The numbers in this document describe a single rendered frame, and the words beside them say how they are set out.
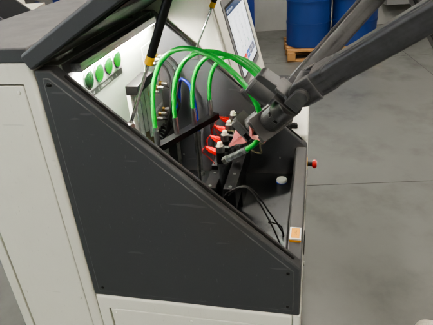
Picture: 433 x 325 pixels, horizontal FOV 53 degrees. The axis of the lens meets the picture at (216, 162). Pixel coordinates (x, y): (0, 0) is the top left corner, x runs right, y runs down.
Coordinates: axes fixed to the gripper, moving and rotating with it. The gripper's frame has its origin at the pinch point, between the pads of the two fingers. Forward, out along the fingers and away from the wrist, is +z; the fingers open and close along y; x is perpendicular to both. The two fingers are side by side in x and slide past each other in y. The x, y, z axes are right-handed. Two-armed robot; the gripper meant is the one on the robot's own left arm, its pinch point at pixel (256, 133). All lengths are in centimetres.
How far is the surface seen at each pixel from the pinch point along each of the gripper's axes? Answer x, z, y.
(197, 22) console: -44, 28, -24
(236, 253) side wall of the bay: 21.2, 3.1, 23.3
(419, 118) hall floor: 67, 197, -264
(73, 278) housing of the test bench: 2, 35, 56
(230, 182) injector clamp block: 7.0, 26.5, 2.6
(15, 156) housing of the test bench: -30, 12, 51
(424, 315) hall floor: 114, 79, -61
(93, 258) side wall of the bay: 1, 26, 49
